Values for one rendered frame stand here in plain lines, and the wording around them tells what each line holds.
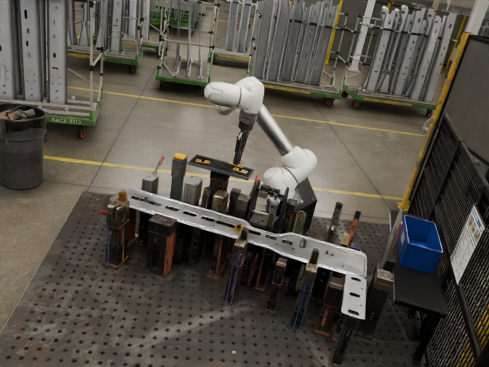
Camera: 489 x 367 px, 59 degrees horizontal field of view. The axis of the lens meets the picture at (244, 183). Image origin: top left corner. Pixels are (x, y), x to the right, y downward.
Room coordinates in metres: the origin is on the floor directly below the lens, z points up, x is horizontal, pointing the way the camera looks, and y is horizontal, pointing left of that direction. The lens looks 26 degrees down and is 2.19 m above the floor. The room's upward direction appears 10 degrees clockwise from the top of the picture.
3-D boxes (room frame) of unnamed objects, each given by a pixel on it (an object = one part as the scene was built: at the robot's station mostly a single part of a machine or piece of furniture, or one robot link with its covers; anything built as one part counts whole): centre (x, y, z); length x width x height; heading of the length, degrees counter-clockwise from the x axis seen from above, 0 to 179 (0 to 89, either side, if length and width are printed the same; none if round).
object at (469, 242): (1.64, -0.99, 1.30); 0.23 x 0.02 x 0.31; 169
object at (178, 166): (2.36, 0.40, 0.92); 0.08 x 0.08 x 0.44; 79
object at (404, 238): (1.94, -0.93, 1.09); 0.30 x 0.17 x 0.13; 169
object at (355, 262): (1.93, 0.01, 1.00); 1.38 x 0.22 x 0.02; 79
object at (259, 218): (2.12, -0.15, 0.94); 0.18 x 0.13 x 0.49; 79
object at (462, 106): (4.04, -1.98, 1.00); 1.34 x 0.14 x 2.00; 8
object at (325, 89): (9.10, -0.60, 0.88); 1.91 x 1.00 x 1.76; 95
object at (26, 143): (3.70, 2.16, 0.36); 0.54 x 0.50 x 0.73; 8
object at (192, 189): (2.16, 0.28, 0.90); 0.13 x 0.10 x 0.41; 169
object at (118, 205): (1.87, 0.60, 0.88); 0.15 x 0.11 x 0.36; 169
